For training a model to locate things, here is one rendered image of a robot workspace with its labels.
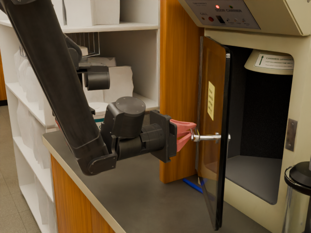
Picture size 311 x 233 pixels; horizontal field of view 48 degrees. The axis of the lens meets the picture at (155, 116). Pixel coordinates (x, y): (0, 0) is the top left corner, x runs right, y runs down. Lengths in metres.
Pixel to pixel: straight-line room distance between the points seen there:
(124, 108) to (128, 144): 0.08
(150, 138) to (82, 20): 1.21
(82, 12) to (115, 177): 0.96
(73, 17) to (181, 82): 0.96
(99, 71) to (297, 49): 0.48
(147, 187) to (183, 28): 0.48
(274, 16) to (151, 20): 1.34
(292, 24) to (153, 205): 0.58
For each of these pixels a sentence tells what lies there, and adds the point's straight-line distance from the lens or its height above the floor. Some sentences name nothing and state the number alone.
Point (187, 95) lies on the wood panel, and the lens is 1.03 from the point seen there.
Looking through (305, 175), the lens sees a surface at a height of 1.18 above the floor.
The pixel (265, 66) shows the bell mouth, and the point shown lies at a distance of 0.84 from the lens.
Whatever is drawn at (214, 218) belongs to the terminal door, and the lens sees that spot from 0.80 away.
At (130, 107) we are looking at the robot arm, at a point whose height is 1.29.
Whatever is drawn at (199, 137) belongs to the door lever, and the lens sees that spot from 0.73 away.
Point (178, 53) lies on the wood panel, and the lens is 0.98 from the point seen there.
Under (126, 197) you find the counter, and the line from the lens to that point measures 1.02.
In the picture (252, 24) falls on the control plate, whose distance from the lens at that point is 0.78.
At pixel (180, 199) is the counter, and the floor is 0.94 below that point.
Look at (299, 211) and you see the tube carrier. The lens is 0.70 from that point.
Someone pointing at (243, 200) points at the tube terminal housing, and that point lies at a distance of 0.96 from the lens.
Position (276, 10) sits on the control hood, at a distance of 0.71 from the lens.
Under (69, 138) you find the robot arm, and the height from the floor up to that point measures 1.25.
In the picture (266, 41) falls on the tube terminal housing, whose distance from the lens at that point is 0.81.
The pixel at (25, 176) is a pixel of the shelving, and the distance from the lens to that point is 3.00.
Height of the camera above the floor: 1.47
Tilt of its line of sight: 18 degrees down
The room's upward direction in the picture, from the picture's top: straight up
